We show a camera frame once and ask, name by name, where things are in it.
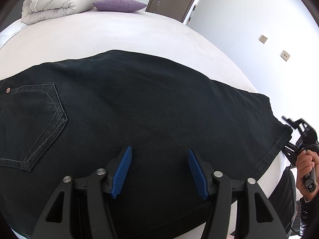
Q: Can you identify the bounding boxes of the person's leg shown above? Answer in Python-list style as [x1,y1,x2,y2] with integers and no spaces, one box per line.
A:
[270,168,298,232]

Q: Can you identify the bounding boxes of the white pillow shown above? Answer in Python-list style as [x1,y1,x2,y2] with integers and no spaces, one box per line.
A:
[0,20,25,48]

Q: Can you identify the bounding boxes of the purple pillow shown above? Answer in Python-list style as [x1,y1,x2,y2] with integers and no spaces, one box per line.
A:
[93,0,147,12]

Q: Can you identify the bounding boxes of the grey padded headboard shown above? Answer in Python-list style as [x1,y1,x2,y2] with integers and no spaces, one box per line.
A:
[0,0,28,31]

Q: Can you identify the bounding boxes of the white bed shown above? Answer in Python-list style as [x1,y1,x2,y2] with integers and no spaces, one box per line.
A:
[0,7,287,239]

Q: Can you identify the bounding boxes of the thin pole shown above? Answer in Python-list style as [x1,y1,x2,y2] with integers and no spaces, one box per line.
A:
[186,4,197,26]

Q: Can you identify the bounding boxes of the folded beige comforter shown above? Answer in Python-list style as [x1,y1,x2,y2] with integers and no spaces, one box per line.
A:
[21,0,104,25]

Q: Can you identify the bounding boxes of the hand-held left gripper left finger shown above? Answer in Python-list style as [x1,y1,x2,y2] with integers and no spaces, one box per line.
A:
[32,146,133,239]

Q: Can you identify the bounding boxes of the person's right hand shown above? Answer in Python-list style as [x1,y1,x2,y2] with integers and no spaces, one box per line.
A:
[295,149,317,201]

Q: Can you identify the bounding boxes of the black pants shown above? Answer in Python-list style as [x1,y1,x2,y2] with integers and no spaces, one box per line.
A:
[0,50,293,239]

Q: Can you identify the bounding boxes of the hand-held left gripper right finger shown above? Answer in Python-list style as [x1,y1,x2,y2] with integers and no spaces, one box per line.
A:
[187,149,287,239]

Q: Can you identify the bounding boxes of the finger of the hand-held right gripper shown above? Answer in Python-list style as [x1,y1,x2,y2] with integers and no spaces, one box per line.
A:
[282,116,304,130]
[282,145,300,167]

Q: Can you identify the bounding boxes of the person's right forearm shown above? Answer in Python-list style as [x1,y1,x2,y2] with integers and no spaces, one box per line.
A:
[299,194,319,237]

